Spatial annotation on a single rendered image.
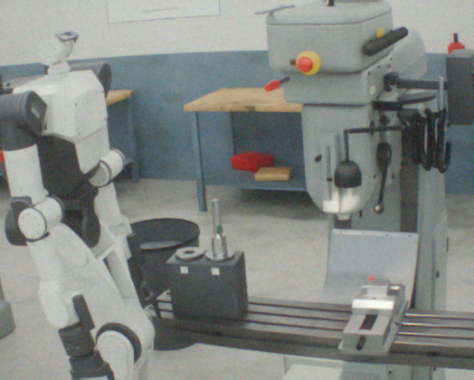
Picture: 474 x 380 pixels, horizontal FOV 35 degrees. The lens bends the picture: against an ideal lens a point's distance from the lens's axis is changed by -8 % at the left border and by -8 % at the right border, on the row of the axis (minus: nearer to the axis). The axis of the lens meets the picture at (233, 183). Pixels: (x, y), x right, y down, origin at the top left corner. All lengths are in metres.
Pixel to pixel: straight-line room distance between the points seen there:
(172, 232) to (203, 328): 2.02
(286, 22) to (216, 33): 5.01
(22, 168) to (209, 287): 0.81
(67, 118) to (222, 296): 0.80
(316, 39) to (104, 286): 0.87
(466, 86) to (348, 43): 0.51
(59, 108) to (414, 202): 1.23
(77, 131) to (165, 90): 5.29
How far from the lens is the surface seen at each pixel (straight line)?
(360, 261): 2.68
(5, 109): 1.90
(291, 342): 2.39
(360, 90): 2.04
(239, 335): 2.45
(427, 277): 2.74
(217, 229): 2.42
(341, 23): 1.93
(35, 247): 1.98
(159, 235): 4.48
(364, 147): 2.13
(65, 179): 2.06
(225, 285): 2.43
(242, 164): 6.69
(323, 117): 2.12
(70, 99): 2.00
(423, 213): 2.64
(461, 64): 2.30
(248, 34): 6.85
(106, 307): 2.21
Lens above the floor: 2.04
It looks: 17 degrees down
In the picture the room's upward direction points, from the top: 5 degrees counter-clockwise
